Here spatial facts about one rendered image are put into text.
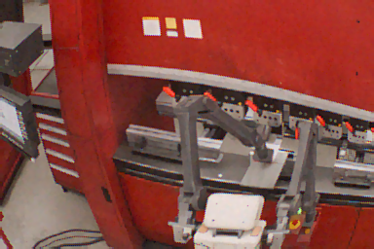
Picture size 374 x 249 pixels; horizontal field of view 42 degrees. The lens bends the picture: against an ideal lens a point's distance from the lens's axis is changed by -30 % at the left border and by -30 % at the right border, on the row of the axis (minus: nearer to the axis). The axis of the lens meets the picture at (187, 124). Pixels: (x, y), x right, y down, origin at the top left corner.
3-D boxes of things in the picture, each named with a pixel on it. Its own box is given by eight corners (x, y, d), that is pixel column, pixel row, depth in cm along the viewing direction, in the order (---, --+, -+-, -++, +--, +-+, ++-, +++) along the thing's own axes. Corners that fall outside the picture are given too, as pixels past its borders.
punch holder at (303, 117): (288, 129, 294) (288, 101, 284) (292, 119, 300) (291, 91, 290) (312, 134, 288) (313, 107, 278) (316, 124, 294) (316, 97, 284)
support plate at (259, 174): (240, 185, 295) (240, 184, 295) (257, 150, 314) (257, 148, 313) (272, 189, 289) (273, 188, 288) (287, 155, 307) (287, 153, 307)
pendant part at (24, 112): (1, 135, 306) (-11, 89, 284) (10, 124, 313) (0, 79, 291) (35, 160, 284) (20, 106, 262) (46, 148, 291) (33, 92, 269)
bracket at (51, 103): (16, 124, 329) (13, 117, 325) (30, 103, 346) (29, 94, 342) (53, 136, 315) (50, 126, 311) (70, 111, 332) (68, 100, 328)
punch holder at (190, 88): (172, 109, 316) (168, 80, 306) (179, 98, 322) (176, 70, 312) (203, 114, 310) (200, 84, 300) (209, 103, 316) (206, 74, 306)
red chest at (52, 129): (58, 195, 442) (29, 94, 382) (80, 158, 478) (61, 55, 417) (106, 214, 424) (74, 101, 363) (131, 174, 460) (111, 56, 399)
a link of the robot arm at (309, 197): (300, 125, 259) (317, 126, 253) (304, 123, 263) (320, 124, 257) (297, 212, 268) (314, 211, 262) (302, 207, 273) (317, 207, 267)
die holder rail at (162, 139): (129, 145, 346) (126, 130, 340) (132, 138, 350) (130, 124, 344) (219, 162, 328) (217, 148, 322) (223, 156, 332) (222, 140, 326)
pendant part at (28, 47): (2, 146, 320) (-20, 41, 268) (20, 125, 335) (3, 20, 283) (42, 175, 295) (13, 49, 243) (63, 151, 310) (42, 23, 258)
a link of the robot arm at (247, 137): (182, 108, 259) (204, 107, 252) (186, 94, 261) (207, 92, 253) (245, 148, 288) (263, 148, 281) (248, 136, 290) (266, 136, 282)
